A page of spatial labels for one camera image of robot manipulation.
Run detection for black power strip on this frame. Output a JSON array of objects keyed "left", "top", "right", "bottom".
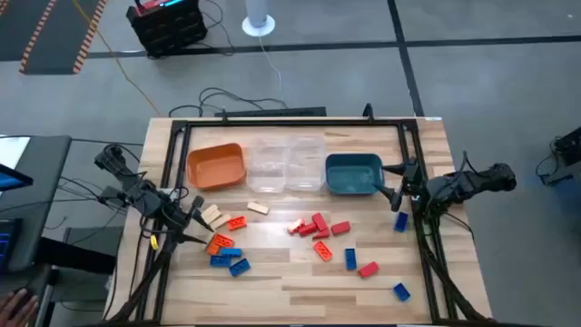
[{"left": 213, "top": 106, "right": 328, "bottom": 118}]

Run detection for orange plastic bin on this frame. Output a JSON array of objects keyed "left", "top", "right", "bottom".
[{"left": 185, "top": 143, "right": 248, "bottom": 191}]

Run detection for dark monitor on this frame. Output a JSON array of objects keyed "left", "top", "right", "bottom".
[{"left": 0, "top": 163, "right": 34, "bottom": 192}]

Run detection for black floor cables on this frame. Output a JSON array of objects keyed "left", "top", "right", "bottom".
[{"left": 168, "top": 86, "right": 290, "bottom": 118}]

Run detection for red device with screen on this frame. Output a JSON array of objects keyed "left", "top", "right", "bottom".
[{"left": 134, "top": 0, "right": 182, "bottom": 17}]

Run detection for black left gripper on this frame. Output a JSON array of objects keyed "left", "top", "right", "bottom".
[{"left": 162, "top": 194, "right": 215, "bottom": 249}]

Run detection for person's hand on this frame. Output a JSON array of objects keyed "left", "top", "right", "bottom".
[{"left": 0, "top": 288, "right": 41, "bottom": 327}]

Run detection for backlit keyboard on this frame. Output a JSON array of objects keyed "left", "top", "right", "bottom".
[{"left": 0, "top": 217, "right": 23, "bottom": 273}]

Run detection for teal plastic bin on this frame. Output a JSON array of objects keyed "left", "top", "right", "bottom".
[{"left": 324, "top": 153, "right": 386, "bottom": 196}]

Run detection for black equipment with cables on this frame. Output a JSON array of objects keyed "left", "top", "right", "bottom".
[{"left": 535, "top": 126, "right": 581, "bottom": 187}]

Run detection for white floor cable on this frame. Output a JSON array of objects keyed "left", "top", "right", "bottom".
[{"left": 258, "top": 35, "right": 285, "bottom": 108}]

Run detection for yellow floor cable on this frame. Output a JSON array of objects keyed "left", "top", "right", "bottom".
[{"left": 72, "top": 0, "right": 161, "bottom": 115}]

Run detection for dark grey desk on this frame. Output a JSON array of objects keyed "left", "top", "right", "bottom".
[{"left": 0, "top": 134, "right": 73, "bottom": 273}]

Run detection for black plastic crate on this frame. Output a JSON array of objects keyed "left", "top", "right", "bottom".
[{"left": 125, "top": 0, "right": 209, "bottom": 59}]

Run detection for white round-base stand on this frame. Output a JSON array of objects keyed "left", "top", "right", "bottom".
[{"left": 241, "top": 0, "right": 277, "bottom": 37}]

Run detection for clear plastic bin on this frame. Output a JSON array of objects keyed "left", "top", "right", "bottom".
[
  {"left": 285, "top": 134, "right": 328, "bottom": 192},
  {"left": 247, "top": 135, "right": 291, "bottom": 194}
]

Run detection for white paper sheet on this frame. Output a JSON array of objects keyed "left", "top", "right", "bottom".
[{"left": 0, "top": 135, "right": 31, "bottom": 170}]

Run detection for black mat orange-striped edge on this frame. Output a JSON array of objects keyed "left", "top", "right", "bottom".
[
  {"left": 18, "top": 0, "right": 109, "bottom": 75},
  {"left": 0, "top": 0, "right": 51, "bottom": 63}
]

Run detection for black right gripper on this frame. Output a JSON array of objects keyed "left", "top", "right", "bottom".
[{"left": 372, "top": 158, "right": 428, "bottom": 213}]

